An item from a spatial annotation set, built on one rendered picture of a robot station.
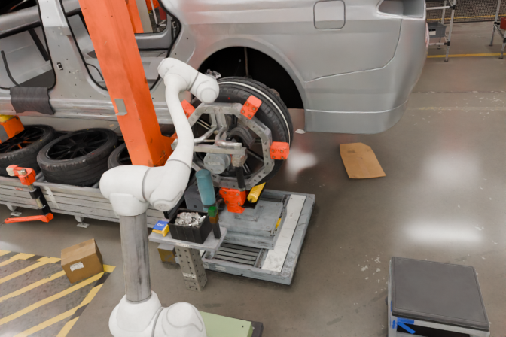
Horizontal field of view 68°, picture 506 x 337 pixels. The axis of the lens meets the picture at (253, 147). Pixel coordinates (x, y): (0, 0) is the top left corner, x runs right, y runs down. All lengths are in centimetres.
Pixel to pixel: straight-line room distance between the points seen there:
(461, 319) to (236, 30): 186
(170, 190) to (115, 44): 100
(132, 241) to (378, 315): 143
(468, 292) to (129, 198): 158
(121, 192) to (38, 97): 224
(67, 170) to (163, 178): 197
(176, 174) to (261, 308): 122
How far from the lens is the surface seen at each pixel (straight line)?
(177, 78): 170
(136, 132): 231
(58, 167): 332
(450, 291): 211
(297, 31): 223
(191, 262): 235
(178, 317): 162
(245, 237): 256
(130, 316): 169
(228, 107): 200
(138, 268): 160
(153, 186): 139
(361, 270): 256
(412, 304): 202
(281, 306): 239
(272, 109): 208
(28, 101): 367
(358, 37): 219
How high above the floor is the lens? 191
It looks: 30 degrees down
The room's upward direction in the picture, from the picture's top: 8 degrees counter-clockwise
